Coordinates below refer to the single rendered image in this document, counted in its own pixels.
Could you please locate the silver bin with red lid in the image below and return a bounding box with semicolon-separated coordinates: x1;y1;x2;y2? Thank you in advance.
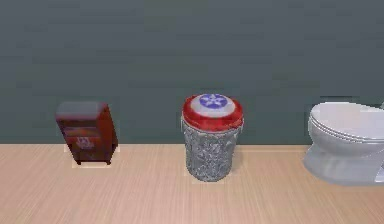
180;93;245;183

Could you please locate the dark red box bin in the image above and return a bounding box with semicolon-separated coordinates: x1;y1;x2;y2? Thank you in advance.
55;101;119;166

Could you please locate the white toilet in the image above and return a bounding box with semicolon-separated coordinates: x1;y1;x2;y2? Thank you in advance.
302;101;384;187

